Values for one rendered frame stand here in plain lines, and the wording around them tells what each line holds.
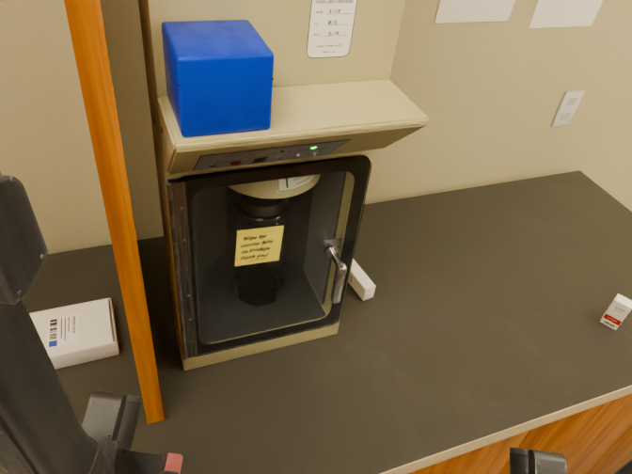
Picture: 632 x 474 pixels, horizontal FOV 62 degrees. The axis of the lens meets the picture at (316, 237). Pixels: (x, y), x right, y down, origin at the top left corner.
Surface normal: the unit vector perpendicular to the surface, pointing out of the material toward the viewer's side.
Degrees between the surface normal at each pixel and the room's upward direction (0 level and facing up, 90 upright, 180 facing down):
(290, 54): 90
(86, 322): 0
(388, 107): 0
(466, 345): 0
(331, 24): 90
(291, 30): 90
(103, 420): 25
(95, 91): 90
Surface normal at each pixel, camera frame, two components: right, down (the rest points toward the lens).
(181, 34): 0.11, -0.75
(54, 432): 0.99, 0.17
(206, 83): 0.36, 0.64
